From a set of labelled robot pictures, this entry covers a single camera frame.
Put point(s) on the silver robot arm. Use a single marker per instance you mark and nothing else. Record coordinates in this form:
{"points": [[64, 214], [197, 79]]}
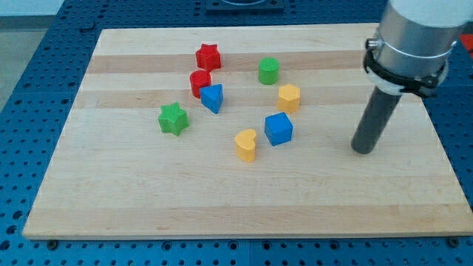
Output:
{"points": [[410, 48]]}

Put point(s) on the wooden board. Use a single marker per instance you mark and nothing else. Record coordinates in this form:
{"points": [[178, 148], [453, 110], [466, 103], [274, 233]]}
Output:
{"points": [[115, 175]]}

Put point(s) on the yellow heart block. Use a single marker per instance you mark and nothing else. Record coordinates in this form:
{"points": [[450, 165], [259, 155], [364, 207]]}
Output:
{"points": [[245, 145]]}

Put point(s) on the blue cube block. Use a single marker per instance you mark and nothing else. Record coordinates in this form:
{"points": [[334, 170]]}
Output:
{"points": [[278, 128]]}

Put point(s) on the blue triangle block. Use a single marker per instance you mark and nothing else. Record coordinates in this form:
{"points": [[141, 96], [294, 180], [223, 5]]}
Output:
{"points": [[212, 97]]}

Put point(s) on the yellow hexagon block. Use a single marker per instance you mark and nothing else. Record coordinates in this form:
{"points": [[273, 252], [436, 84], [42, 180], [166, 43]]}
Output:
{"points": [[289, 98]]}

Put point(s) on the green star block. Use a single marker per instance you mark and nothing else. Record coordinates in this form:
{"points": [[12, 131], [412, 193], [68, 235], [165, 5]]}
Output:
{"points": [[173, 119]]}

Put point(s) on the red cylinder block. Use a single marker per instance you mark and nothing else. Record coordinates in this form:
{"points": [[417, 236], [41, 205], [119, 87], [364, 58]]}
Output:
{"points": [[199, 79]]}

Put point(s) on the green cylinder block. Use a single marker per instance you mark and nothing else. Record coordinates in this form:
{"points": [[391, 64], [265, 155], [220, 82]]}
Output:
{"points": [[268, 73]]}

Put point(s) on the red star block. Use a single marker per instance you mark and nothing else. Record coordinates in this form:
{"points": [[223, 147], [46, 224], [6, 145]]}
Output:
{"points": [[208, 57]]}

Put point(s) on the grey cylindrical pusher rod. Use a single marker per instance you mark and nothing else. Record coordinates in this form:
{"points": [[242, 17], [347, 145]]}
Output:
{"points": [[373, 121]]}

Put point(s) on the red object at edge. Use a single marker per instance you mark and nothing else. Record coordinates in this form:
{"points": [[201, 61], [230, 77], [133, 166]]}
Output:
{"points": [[467, 41]]}

